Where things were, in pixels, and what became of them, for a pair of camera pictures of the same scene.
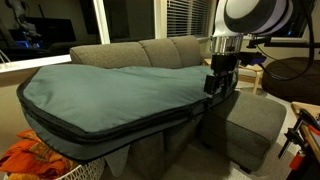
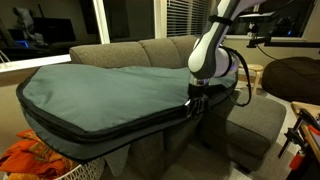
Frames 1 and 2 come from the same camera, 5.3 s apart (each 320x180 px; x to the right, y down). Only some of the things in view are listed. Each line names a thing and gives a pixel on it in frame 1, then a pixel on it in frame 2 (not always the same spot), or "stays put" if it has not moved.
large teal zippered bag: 80,112 stays put
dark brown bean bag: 303,89 stays put
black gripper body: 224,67 -> 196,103
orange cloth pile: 28,160 stays put
